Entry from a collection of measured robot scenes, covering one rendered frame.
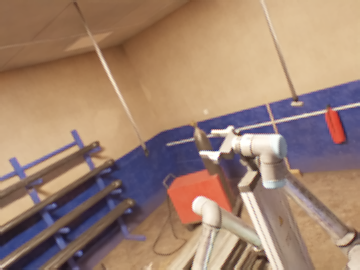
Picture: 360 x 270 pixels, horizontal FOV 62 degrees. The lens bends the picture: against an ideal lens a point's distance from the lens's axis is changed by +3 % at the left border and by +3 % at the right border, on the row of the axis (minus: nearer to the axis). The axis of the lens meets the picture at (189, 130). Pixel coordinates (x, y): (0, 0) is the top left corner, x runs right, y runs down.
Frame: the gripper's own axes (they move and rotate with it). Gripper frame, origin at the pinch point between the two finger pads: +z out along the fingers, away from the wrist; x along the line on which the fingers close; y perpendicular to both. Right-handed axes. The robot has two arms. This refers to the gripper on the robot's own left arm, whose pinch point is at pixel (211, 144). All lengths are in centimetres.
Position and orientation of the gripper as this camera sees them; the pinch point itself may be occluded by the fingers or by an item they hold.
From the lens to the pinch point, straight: 136.8
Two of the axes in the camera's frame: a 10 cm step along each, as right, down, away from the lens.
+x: -4.4, 7.0, -5.6
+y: -4.3, -7.1, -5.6
